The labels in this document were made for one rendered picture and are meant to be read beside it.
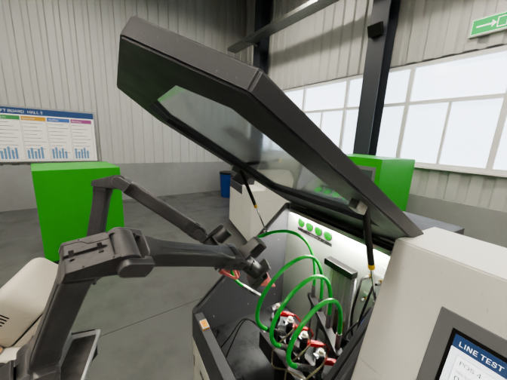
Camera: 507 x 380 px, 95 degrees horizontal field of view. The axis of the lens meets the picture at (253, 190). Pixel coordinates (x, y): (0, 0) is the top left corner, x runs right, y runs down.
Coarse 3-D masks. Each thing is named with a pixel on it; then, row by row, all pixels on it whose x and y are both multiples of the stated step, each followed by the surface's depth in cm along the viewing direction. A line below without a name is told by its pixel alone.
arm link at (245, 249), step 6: (252, 240) 83; (258, 240) 83; (246, 246) 83; (252, 246) 82; (258, 246) 82; (264, 246) 83; (240, 252) 83; (246, 252) 82; (252, 252) 82; (258, 252) 83; (246, 258) 81; (240, 264) 77; (246, 264) 80; (240, 270) 80
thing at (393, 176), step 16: (352, 160) 331; (368, 160) 310; (384, 160) 296; (400, 160) 314; (368, 176) 311; (384, 176) 304; (400, 176) 322; (384, 192) 311; (400, 192) 331; (400, 208) 340
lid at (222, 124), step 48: (144, 48) 34; (192, 48) 32; (144, 96) 64; (192, 96) 49; (240, 96) 32; (240, 144) 68; (288, 144) 41; (288, 192) 107; (336, 192) 65; (384, 240) 86
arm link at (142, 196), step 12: (120, 180) 92; (132, 192) 95; (144, 192) 96; (144, 204) 96; (156, 204) 96; (168, 204) 100; (168, 216) 96; (180, 216) 97; (180, 228) 96; (192, 228) 97; (204, 228) 101
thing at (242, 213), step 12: (240, 180) 496; (252, 180) 423; (240, 192) 430; (252, 192) 373; (264, 192) 381; (240, 204) 433; (252, 204) 378; (264, 204) 386; (276, 204) 394; (240, 216) 435; (252, 216) 383; (264, 216) 391; (240, 228) 438; (252, 228) 388
